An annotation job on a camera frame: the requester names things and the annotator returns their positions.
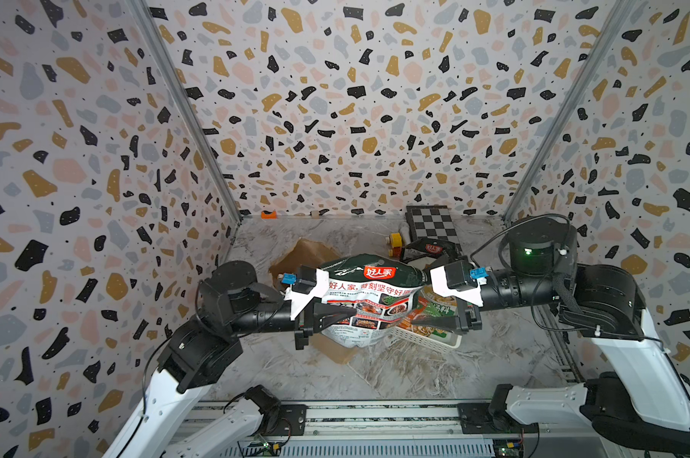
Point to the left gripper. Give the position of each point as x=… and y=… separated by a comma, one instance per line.
x=315, y=322

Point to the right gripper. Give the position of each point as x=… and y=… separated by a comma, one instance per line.
x=459, y=324

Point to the white plastic basket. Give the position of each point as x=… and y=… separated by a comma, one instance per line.
x=439, y=341

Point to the brown paper bag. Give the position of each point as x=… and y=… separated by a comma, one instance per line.
x=302, y=261

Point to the black purple condiment packet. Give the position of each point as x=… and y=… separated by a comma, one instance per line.
x=422, y=253

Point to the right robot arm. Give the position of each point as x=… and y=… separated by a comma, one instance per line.
x=642, y=402

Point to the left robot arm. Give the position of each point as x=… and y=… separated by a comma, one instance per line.
x=230, y=305

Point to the green orange condiment packet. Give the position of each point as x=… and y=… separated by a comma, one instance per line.
x=430, y=305

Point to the yellow red toy block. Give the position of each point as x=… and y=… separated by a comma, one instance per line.
x=397, y=242

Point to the black white checkerboard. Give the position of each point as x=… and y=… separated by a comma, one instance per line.
x=431, y=222

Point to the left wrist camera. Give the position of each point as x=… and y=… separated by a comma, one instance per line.
x=310, y=284

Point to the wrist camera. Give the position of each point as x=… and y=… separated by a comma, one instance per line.
x=459, y=280
x=310, y=284

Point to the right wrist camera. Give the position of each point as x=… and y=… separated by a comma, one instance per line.
x=459, y=280

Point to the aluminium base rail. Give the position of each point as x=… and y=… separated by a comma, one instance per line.
x=412, y=428

